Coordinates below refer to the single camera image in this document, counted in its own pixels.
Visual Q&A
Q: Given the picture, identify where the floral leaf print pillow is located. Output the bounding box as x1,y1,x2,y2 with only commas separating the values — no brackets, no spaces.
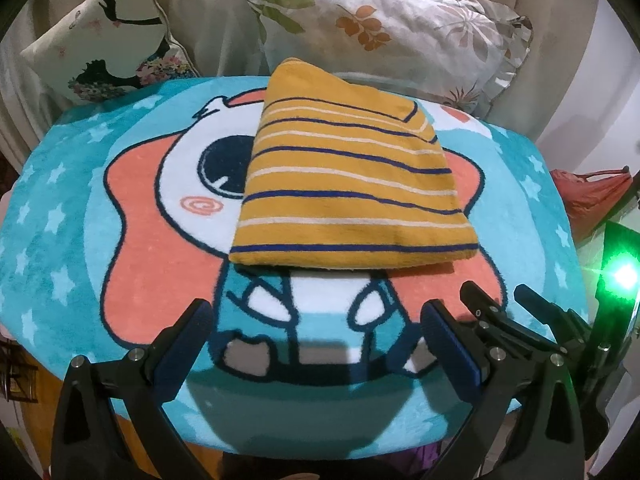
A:
242,0,533,118

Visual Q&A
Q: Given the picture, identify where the yellow striped knit sweater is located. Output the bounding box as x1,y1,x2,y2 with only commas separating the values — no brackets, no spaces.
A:
229,57,481,267

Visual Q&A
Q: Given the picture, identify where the dancer figure print pillow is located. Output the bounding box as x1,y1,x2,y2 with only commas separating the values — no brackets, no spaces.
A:
20,0,201,108

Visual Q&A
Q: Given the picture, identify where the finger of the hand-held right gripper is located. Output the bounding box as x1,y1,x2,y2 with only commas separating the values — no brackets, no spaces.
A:
460,281,562,357
514,283,594,347

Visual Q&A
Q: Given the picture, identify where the beige sofa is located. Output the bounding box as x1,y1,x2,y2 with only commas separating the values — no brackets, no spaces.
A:
0,0,601,161

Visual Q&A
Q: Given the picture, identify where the red plastic bag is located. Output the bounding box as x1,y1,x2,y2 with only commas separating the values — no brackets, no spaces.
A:
550,166,636,241

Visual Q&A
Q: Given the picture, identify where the blue cartoon print mat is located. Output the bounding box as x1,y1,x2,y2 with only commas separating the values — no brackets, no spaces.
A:
0,75,591,461

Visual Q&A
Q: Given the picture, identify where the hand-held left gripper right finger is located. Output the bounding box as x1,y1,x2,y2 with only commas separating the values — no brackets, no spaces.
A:
420,300,587,480

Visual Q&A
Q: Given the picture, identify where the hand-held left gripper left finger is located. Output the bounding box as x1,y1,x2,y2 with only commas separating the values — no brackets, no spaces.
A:
50,299,215,480

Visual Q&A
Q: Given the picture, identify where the purple cloth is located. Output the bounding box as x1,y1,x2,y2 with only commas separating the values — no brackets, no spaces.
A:
395,442,456,480

